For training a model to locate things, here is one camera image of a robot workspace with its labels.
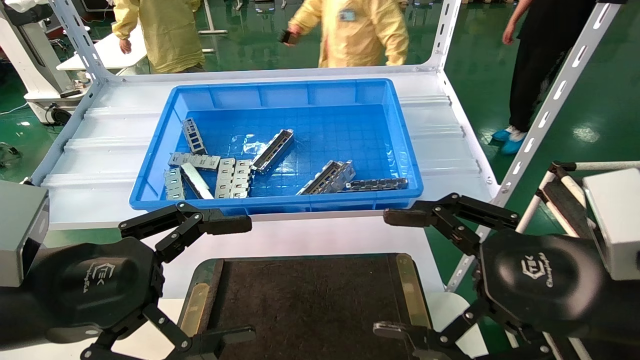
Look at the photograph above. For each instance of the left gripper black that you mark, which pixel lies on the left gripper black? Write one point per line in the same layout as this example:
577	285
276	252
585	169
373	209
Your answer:
100	280

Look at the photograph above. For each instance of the white table leg frame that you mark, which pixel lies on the white table leg frame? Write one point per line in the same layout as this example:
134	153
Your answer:
212	31

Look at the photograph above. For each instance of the blue plastic bin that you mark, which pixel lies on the blue plastic bin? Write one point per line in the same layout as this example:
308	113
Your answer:
325	130

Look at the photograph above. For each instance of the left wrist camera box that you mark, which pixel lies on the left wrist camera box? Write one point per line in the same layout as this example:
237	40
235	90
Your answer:
20	230

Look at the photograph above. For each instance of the white machine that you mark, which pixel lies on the white machine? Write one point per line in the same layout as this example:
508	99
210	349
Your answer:
25	50

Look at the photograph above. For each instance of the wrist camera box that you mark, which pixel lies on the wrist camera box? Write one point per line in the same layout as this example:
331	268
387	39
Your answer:
615	220
20	230

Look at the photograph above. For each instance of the white table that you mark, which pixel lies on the white table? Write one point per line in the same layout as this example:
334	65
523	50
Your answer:
107	52

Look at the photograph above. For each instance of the black container with brass edges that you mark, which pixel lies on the black container with brass edges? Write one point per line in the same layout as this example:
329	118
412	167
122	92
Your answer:
310	300

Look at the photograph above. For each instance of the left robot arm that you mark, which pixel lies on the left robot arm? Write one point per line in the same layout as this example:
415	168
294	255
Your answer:
20	315

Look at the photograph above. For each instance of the white slotted rack post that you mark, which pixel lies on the white slotted rack post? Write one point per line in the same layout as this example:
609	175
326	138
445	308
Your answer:
570	72
80	40
445	30

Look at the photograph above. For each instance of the clear plastic film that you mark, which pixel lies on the clear plastic film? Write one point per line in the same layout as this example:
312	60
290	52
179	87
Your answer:
255	147

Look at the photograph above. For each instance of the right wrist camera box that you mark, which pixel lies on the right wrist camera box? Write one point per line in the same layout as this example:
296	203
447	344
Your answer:
615	220

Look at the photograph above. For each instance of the white metal shelf board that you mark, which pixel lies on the white metal shelf board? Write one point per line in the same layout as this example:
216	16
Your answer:
100	150

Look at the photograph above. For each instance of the white tube cart frame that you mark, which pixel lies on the white tube cart frame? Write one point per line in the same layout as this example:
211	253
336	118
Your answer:
535	202

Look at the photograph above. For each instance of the person in yellow suit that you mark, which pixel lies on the person in yellow suit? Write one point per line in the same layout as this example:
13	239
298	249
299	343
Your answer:
360	35
165	35

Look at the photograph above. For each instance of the shiny silver metal bracket part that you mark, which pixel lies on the shiny silver metal bracket part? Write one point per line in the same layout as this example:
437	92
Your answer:
197	182

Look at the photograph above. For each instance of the black cart tray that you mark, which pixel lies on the black cart tray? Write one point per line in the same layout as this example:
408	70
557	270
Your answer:
565	205

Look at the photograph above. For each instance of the dark grey metal bracket part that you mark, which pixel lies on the dark grey metal bracket part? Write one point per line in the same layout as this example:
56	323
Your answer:
375	184
194	136

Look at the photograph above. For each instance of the black phone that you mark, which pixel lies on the black phone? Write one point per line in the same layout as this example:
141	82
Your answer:
287	36

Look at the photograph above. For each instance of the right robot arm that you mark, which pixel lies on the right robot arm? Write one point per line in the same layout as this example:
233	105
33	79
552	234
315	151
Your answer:
625	310

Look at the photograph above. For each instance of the person in black clothes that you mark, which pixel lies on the person in black clothes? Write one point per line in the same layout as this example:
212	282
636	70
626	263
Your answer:
540	60

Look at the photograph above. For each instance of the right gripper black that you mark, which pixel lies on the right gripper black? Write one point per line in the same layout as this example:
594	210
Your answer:
540	280

